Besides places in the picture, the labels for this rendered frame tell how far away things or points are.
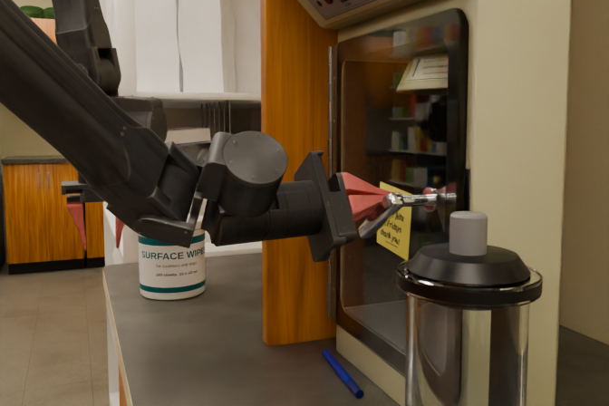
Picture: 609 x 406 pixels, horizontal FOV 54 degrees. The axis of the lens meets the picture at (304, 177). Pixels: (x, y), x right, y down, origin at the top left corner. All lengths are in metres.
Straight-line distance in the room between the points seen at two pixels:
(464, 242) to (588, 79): 0.66
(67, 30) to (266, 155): 0.46
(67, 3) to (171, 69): 1.00
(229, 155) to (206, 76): 1.30
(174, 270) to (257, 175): 0.69
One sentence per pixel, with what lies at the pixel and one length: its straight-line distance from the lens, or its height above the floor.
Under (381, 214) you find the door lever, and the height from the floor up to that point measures 1.19.
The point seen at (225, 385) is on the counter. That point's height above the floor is 0.94.
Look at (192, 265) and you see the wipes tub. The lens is 1.20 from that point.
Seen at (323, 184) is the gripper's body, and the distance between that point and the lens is 0.60.
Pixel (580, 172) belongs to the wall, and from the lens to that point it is 1.10.
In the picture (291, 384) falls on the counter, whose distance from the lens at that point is 0.83.
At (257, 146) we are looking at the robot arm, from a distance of 0.53.
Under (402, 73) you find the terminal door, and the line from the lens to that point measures 0.69.
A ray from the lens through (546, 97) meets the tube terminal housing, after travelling 0.65.
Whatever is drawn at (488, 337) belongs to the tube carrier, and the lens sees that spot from 0.46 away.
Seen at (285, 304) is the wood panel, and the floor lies 1.00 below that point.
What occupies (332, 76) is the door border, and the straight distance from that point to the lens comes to 0.86.
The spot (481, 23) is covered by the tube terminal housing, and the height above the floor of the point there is 1.37.
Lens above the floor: 1.28
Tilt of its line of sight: 5 degrees down
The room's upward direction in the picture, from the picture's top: straight up
